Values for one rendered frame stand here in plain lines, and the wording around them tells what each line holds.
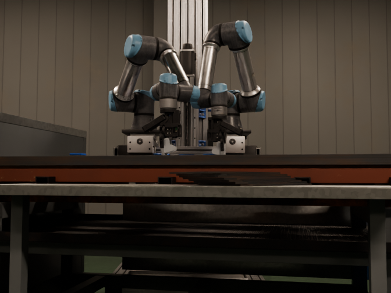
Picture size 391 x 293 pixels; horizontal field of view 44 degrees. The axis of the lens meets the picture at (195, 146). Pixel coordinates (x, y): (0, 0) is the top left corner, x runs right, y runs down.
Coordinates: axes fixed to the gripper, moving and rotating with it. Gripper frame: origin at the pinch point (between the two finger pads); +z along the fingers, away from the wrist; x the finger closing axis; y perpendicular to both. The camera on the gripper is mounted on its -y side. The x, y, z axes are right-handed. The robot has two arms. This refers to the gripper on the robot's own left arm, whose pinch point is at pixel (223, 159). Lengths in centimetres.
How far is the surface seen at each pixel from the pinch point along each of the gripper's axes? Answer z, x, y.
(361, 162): 4, 62, -53
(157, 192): 13, 94, 5
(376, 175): 8, 62, -57
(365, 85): -97, -350, -114
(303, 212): 25.2, -16.3, -36.1
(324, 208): 23, -16, -46
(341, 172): 7, 62, -47
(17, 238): 27, 83, 54
